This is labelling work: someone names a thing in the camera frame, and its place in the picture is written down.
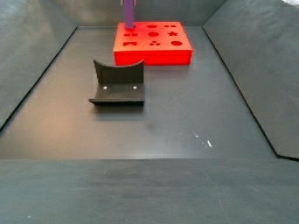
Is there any purple rectangular block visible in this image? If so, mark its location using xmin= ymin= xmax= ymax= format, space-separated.
xmin=123 ymin=0 xmax=135 ymax=28

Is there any red shape sorting block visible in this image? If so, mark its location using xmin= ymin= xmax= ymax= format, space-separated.
xmin=114 ymin=21 xmax=192 ymax=66

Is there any black curved holder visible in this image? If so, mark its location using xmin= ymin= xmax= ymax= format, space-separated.
xmin=88 ymin=60 xmax=146 ymax=105

